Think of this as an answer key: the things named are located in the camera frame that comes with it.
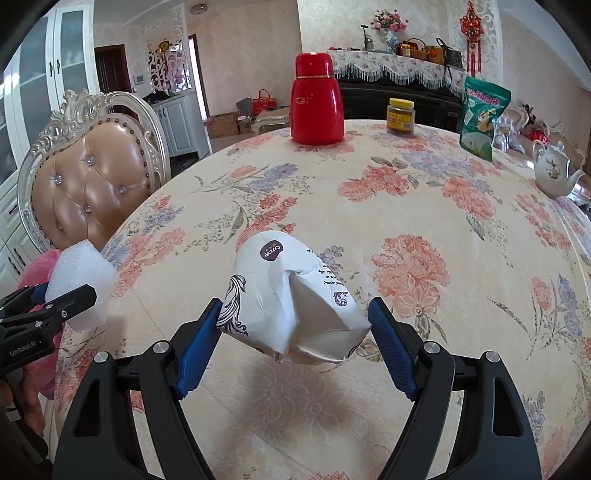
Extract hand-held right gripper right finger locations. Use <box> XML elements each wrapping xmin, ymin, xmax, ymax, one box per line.
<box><xmin>368</xmin><ymin>296</ymin><xmax>542</xmax><ymax>480</ymax></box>

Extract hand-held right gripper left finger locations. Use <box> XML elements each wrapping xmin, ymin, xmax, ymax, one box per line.
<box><xmin>53</xmin><ymin>298</ymin><xmax>225</xmax><ymax>480</ymax></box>

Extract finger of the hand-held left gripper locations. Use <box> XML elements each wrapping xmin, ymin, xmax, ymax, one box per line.
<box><xmin>0</xmin><ymin>282</ymin><xmax>49</xmax><ymax>310</ymax></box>
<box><xmin>0</xmin><ymin>285</ymin><xmax>98</xmax><ymax>330</ymax></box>

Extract pink lined waste bin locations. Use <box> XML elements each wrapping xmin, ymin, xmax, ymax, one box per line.
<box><xmin>18</xmin><ymin>249</ymin><xmax>65</xmax><ymax>402</ymax></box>

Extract crushed white paper cup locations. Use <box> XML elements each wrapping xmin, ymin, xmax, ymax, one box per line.
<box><xmin>217</xmin><ymin>231</ymin><xmax>372</xmax><ymax>365</ymax></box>

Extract ornate tufted leather chair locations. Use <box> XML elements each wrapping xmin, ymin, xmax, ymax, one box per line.
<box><xmin>17</xmin><ymin>90</ymin><xmax>172</xmax><ymax>254</ymax></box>

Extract floral tablecloth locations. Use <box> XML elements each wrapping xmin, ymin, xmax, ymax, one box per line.
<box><xmin>54</xmin><ymin>119</ymin><xmax>591</xmax><ymax>480</ymax></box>

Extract white glass door cabinet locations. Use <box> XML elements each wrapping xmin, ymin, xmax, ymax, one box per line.
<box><xmin>0</xmin><ymin>7</ymin><xmax>100</xmax><ymax>296</ymax></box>

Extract low white cupboard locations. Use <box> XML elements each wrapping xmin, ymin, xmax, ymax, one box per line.
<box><xmin>152</xmin><ymin>90</ymin><xmax>211</xmax><ymax>158</ymax></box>

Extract brown cardboard carton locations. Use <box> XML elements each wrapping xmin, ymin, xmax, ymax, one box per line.
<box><xmin>204</xmin><ymin>113</ymin><xmax>241</xmax><ymax>138</ymax></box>

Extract dark wooden door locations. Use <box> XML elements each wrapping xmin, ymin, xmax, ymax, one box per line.
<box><xmin>95</xmin><ymin>45</ymin><xmax>132</xmax><ymax>107</ymax></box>

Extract yellow lidded glass jar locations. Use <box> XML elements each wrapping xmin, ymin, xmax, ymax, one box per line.
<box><xmin>386</xmin><ymin>98</ymin><xmax>416</xmax><ymax>136</ymax></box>

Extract cushioned stool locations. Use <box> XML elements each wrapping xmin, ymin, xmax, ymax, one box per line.
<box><xmin>254</xmin><ymin>108</ymin><xmax>291</xmax><ymax>134</ymax></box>

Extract white floral teapot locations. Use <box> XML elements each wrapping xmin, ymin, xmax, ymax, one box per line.
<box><xmin>531</xmin><ymin>141</ymin><xmax>585</xmax><ymax>198</ymax></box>

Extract black piano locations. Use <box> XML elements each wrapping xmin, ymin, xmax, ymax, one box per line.
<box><xmin>339</xmin><ymin>76</ymin><xmax>467</xmax><ymax>132</ymax></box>

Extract green snack bag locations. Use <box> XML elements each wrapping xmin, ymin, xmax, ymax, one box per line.
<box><xmin>458</xmin><ymin>76</ymin><xmax>512</xmax><ymax>161</ymax></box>

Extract red thermos flask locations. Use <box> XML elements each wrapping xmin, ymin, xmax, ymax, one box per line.
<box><xmin>290</xmin><ymin>52</ymin><xmax>345</xmax><ymax>145</ymax></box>

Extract ornate cream sofa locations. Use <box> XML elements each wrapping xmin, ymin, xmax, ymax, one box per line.
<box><xmin>496</xmin><ymin>104</ymin><xmax>591</xmax><ymax>204</ymax></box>

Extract white lattice room divider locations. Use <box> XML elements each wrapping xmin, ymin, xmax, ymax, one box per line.
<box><xmin>143</xmin><ymin>9</ymin><xmax>197</xmax><ymax>100</ymax></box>

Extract floral lace piano cover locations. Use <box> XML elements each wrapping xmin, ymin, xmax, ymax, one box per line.
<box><xmin>329</xmin><ymin>48</ymin><xmax>467</xmax><ymax>100</ymax></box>

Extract brown wicker basket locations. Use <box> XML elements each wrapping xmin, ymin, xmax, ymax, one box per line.
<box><xmin>399</xmin><ymin>38</ymin><xmax>428</xmax><ymax>60</ymax></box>

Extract dark handbag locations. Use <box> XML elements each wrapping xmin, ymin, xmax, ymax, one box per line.
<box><xmin>435</xmin><ymin>38</ymin><xmax>463</xmax><ymax>68</ymax></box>

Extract vase of pink flowers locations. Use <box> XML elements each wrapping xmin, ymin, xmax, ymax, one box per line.
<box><xmin>372</xmin><ymin>9</ymin><xmax>409</xmax><ymax>54</ymax></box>

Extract red knot wall ornament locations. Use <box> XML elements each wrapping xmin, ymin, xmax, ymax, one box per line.
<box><xmin>459</xmin><ymin>1</ymin><xmax>485</xmax><ymax>78</ymax></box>

